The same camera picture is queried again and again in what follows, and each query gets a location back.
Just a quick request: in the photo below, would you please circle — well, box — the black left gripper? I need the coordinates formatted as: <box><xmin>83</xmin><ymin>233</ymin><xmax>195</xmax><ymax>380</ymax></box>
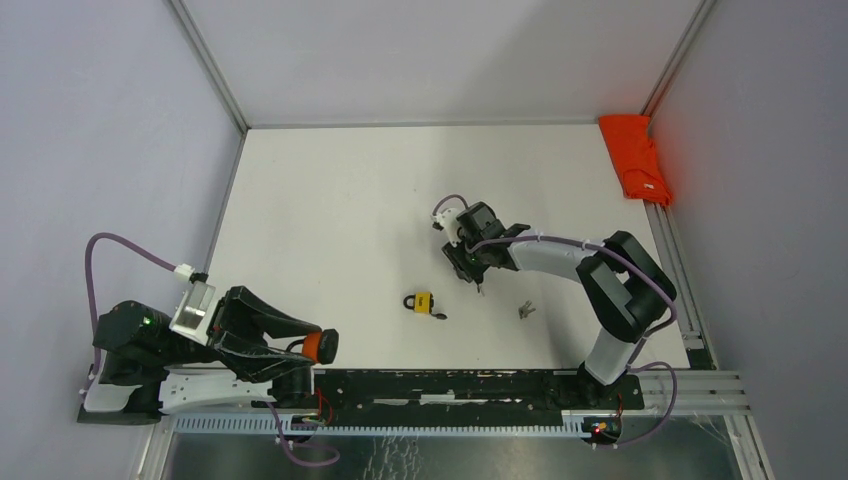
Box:
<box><xmin>155</xmin><ymin>283</ymin><xmax>326</xmax><ymax>382</ymax></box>

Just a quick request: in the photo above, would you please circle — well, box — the orange padlock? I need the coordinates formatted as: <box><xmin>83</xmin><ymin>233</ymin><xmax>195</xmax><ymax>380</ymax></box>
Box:
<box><xmin>285</xmin><ymin>329</ymin><xmax>339</xmax><ymax>365</ymax></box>

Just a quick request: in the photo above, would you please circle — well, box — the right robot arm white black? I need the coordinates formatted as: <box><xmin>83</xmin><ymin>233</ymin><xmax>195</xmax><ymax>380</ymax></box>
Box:
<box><xmin>431</xmin><ymin>202</ymin><xmax>677</xmax><ymax>408</ymax></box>

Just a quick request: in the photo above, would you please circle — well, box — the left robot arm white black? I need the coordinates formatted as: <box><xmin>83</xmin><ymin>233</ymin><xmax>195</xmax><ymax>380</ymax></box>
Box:
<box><xmin>77</xmin><ymin>282</ymin><xmax>339</xmax><ymax>425</ymax></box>

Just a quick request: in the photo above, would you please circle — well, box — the silver key bunch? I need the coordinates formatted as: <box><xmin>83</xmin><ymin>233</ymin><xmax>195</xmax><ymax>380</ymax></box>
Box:
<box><xmin>518</xmin><ymin>301</ymin><xmax>536</xmax><ymax>319</ymax></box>

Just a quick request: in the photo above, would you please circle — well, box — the yellow padlock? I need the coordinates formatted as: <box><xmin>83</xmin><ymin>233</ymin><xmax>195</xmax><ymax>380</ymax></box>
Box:
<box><xmin>403</xmin><ymin>291</ymin><xmax>447</xmax><ymax>320</ymax></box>

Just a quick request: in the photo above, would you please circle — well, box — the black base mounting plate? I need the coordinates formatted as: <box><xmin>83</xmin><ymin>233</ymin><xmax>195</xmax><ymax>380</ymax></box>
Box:
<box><xmin>269</xmin><ymin>369</ymin><xmax>645</xmax><ymax>427</ymax></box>

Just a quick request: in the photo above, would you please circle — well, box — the orange folded cloth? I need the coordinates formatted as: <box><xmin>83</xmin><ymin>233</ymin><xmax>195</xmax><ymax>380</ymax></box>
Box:
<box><xmin>598</xmin><ymin>114</ymin><xmax>674</xmax><ymax>207</ymax></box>

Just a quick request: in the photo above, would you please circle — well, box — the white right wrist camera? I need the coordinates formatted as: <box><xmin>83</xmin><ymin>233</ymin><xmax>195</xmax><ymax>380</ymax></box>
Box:
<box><xmin>432</xmin><ymin>207</ymin><xmax>462</xmax><ymax>246</ymax></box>

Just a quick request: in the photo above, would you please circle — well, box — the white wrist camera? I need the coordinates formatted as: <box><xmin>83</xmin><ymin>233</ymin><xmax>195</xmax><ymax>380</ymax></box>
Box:
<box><xmin>432</xmin><ymin>207</ymin><xmax>462</xmax><ymax>246</ymax></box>
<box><xmin>168</xmin><ymin>263</ymin><xmax>215</xmax><ymax>346</ymax></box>

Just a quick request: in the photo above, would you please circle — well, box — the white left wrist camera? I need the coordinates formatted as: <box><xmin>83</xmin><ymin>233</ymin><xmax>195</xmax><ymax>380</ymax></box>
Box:
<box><xmin>168</xmin><ymin>263</ymin><xmax>215</xmax><ymax>346</ymax></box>

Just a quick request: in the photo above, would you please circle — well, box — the slotted cable duct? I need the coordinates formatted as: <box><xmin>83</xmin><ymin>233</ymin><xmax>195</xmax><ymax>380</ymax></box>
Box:
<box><xmin>173</xmin><ymin>414</ymin><xmax>591</xmax><ymax>439</ymax></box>

